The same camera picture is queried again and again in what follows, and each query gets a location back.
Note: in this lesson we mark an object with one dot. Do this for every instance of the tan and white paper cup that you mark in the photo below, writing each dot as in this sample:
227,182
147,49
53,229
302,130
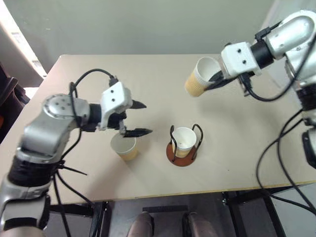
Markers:
127,153
195,84
184,140

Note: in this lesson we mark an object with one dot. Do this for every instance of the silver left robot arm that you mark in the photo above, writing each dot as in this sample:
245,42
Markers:
47,128

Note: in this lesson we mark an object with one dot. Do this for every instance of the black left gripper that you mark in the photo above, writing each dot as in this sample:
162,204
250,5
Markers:
114,121

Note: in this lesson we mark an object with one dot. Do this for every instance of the dark rounded shape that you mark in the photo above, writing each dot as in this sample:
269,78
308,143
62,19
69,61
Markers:
142,225
200,225

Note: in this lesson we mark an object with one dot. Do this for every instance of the black flat bar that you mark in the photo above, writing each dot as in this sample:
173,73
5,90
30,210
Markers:
164,209

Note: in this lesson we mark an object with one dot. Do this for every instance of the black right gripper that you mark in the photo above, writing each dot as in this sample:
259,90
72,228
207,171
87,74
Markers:
243,76

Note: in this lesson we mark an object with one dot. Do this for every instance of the dark chair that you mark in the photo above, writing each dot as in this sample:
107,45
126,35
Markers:
12,98

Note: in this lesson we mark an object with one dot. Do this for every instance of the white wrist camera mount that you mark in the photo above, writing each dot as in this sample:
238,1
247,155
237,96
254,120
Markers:
116,96
238,58

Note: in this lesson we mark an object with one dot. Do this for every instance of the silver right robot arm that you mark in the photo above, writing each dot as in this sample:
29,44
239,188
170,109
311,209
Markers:
286,37

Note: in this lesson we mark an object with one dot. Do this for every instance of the white window ledge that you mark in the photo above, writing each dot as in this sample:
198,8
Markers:
22,47

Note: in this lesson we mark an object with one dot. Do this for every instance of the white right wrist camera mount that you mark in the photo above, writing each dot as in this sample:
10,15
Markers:
238,58

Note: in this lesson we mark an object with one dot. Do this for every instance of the black metal table frame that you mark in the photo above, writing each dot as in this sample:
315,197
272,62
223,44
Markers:
247,209

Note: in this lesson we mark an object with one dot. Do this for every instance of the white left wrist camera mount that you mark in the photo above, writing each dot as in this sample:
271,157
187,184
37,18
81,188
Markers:
116,96

